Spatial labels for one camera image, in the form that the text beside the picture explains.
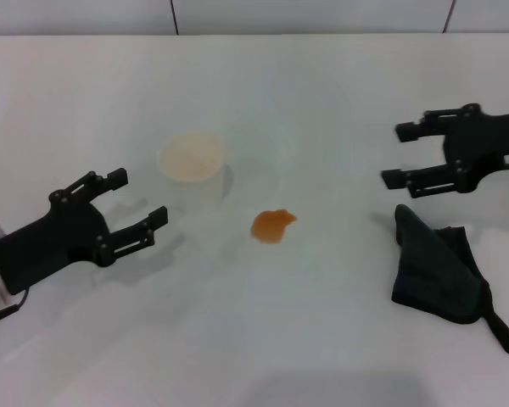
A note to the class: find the brown water stain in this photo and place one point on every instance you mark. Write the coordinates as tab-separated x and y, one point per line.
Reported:
271	226

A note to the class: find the dark blue rag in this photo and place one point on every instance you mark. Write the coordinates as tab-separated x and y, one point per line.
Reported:
437	271

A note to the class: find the white paper cup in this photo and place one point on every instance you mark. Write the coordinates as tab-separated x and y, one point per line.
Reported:
193	167

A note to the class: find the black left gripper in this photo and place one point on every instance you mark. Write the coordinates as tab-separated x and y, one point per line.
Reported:
55	241

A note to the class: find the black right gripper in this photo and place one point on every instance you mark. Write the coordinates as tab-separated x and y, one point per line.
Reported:
488	148

